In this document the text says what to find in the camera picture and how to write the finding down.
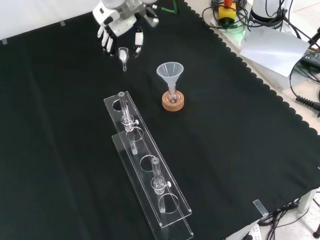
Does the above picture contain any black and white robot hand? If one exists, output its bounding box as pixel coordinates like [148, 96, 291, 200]
[92, 1, 146, 60]

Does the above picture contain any translucent plastic funnel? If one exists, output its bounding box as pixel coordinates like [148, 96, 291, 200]
[156, 62, 185, 94]

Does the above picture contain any small round-bottom glass flask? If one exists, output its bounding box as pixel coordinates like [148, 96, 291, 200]
[166, 84, 181, 105]

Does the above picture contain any clear acrylic funnel stand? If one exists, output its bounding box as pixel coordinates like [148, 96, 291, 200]
[103, 90, 195, 239]

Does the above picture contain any yellow stop button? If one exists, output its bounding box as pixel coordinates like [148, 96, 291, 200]
[217, 0, 237, 26]

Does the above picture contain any black bench cloth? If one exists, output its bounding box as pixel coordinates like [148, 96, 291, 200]
[0, 0, 320, 240]

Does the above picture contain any pale board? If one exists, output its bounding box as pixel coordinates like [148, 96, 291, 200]
[239, 26, 311, 77]

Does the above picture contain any black power adapter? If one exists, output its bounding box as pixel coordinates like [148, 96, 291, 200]
[301, 47, 320, 68]

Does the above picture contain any black tripod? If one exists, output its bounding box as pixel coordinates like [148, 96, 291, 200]
[308, 24, 320, 50]

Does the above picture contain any clear cloth clip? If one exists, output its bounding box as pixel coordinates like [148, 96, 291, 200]
[252, 198, 269, 217]

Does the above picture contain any white power strip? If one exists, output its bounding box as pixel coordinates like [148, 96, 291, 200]
[239, 223, 263, 240]

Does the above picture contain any white table leg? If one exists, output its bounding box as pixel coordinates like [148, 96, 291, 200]
[298, 189, 316, 214]

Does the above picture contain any green cable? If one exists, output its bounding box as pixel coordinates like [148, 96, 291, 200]
[159, 5, 182, 16]

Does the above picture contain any cork ring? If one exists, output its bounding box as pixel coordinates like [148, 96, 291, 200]
[161, 90, 186, 112]

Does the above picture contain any black coiled cable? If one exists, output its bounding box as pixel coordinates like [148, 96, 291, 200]
[289, 58, 320, 113]

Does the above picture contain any black floor cable bundle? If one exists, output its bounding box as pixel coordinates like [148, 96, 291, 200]
[259, 196, 320, 240]

